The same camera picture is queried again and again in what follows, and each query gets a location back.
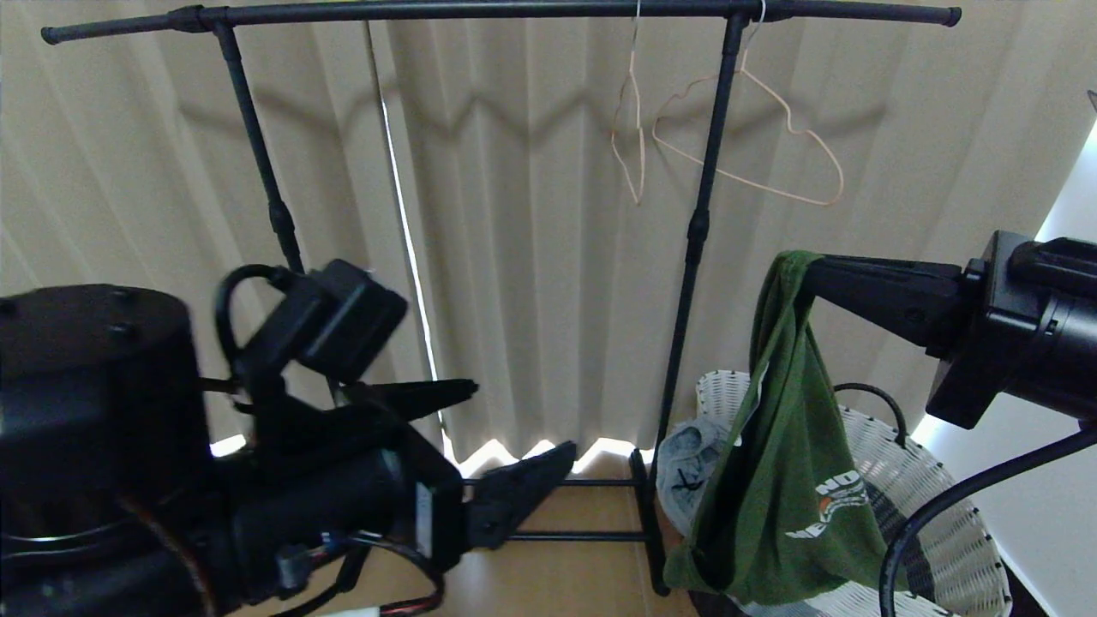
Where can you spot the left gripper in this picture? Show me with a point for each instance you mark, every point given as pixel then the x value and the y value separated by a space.
pixel 343 514

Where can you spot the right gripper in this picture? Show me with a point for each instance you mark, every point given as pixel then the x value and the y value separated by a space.
pixel 1020 334

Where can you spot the green long-sleeved shirt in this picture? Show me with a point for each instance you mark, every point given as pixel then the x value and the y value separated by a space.
pixel 788 446

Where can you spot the pink clothes hanger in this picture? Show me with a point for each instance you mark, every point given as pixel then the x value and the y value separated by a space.
pixel 810 137
pixel 639 128

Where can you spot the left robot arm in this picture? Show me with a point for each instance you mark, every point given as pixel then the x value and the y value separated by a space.
pixel 86 386

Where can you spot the white laundry basket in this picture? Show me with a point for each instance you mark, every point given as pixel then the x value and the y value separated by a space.
pixel 943 531

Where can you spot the black clothes rack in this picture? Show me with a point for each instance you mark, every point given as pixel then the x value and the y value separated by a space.
pixel 514 10

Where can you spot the beige curtain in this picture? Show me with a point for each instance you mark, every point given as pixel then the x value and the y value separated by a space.
pixel 531 257

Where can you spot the pale grey printed garment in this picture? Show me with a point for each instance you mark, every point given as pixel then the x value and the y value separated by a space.
pixel 694 463

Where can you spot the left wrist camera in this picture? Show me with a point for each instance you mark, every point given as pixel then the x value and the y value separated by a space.
pixel 351 321

